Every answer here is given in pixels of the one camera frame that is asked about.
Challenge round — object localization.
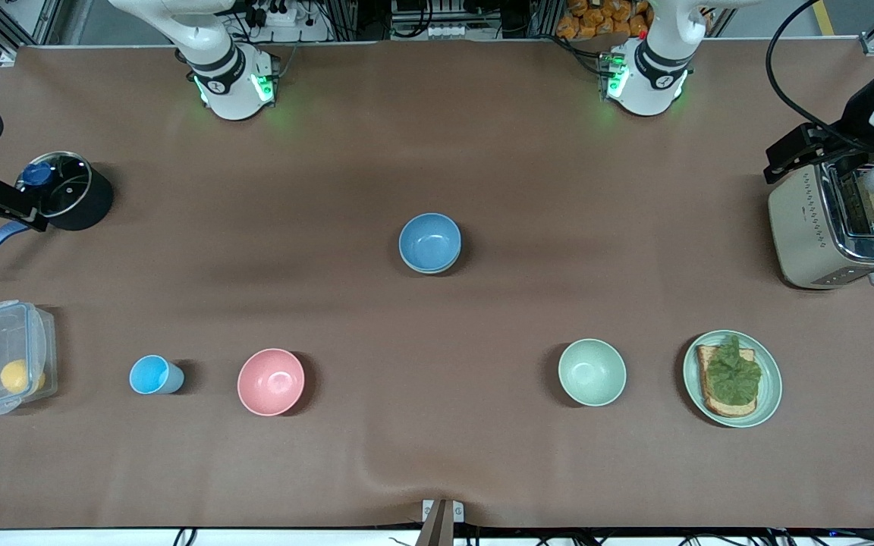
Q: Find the metal table clamp bracket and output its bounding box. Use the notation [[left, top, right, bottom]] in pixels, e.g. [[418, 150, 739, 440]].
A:
[[420, 498, 465, 546]]

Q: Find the black pot blue handle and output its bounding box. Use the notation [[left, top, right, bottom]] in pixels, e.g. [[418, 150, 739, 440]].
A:
[[0, 150, 115, 275]]

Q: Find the toasted bread slice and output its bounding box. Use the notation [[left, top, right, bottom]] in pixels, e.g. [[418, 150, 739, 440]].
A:
[[695, 345, 758, 419]]

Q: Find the pink bowl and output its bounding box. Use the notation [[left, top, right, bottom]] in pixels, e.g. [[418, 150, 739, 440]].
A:
[[237, 348, 307, 417]]

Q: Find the glass pot lid blue knob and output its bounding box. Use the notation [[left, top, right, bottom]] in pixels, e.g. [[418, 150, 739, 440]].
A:
[[14, 152, 94, 219]]

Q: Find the sage green bowl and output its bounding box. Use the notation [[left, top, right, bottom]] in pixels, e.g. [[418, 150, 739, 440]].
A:
[[402, 256, 461, 275]]

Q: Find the green lettuce leaf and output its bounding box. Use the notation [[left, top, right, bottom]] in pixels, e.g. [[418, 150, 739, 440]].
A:
[[706, 335, 762, 405]]

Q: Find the blue bowl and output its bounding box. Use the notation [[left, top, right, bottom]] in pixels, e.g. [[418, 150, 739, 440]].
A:
[[398, 212, 463, 271]]

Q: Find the blue cup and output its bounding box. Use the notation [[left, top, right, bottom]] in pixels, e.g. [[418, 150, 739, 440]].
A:
[[129, 354, 185, 396]]

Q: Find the green plate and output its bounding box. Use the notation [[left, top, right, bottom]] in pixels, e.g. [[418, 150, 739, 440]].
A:
[[683, 330, 783, 429]]

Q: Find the beige chrome toaster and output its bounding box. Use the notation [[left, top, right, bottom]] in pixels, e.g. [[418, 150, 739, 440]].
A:
[[768, 149, 874, 290]]

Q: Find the pale mint bowl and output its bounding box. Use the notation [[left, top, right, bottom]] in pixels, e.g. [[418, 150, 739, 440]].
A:
[[558, 338, 627, 408]]

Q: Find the orange snack bag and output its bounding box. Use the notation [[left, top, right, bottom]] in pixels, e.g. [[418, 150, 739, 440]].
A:
[[556, 0, 650, 40]]

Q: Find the large white power strip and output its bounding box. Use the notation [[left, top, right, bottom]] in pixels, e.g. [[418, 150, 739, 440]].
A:
[[251, 0, 309, 28]]

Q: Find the yellow lemon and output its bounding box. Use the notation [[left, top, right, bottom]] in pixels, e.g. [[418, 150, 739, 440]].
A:
[[0, 359, 47, 395]]

